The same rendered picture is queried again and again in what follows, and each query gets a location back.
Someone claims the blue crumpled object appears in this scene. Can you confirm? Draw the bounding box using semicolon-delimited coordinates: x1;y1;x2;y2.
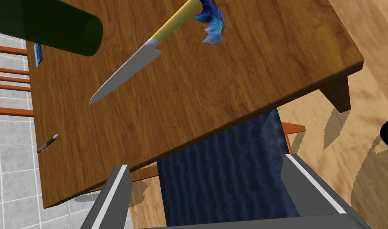
193;0;226;46

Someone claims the small blue card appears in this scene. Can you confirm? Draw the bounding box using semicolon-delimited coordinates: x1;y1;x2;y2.
34;43;43;68

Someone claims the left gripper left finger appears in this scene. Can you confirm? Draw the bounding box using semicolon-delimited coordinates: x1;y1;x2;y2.
81;164;133;229

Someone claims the blue cushioned wooden chair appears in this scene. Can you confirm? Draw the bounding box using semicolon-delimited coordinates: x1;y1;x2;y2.
129;108;306;228

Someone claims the small grey pen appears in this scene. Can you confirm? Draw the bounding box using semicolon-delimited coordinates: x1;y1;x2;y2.
37;134;60;153

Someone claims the dark green bottle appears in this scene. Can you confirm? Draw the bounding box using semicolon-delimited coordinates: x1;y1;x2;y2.
0;0;104;58

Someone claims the orange wooden slatted chair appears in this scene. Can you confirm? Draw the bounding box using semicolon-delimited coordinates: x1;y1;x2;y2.
0;44;34;118

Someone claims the brown wooden table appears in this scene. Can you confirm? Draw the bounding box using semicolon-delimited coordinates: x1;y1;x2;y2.
25;0;365;209

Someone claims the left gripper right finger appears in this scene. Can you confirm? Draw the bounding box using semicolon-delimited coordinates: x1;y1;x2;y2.
280;153;369;229

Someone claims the yellow handled kitchen knife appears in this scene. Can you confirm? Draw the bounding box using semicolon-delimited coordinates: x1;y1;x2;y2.
88;0;203;106

